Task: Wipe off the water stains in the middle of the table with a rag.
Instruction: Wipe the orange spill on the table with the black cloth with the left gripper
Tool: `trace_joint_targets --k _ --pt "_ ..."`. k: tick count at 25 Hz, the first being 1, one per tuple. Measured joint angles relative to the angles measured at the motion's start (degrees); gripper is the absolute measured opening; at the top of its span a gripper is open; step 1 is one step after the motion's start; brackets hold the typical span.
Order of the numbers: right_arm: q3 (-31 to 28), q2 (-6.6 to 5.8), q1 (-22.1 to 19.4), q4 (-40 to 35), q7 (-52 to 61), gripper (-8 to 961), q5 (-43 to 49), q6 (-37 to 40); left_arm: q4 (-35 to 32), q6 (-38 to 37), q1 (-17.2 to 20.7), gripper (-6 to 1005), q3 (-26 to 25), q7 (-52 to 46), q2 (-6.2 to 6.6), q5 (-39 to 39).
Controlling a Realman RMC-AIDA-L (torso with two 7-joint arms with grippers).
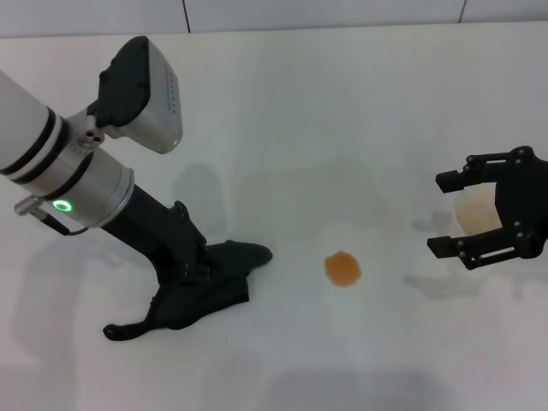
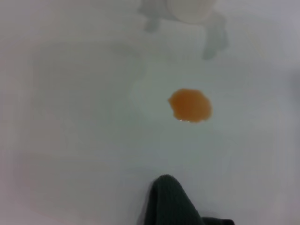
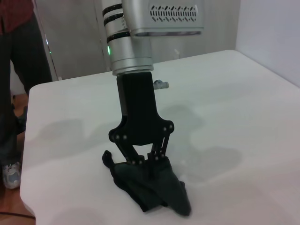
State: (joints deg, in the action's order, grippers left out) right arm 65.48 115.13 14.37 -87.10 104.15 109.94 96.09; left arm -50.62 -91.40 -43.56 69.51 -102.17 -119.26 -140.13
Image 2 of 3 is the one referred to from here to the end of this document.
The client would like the orange-brown liquid stain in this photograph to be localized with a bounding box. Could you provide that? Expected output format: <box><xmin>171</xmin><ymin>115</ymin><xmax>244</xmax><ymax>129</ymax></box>
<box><xmin>167</xmin><ymin>88</ymin><xmax>213</xmax><ymax>124</ymax></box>

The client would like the dark blue rag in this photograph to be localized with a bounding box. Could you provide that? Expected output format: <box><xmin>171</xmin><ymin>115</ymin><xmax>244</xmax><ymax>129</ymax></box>
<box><xmin>142</xmin><ymin>174</ymin><xmax>235</xmax><ymax>225</ymax></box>

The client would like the white paper cup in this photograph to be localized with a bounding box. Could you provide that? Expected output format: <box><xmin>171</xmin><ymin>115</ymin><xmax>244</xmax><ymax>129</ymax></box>
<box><xmin>165</xmin><ymin>0</ymin><xmax>215</xmax><ymax>24</ymax></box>

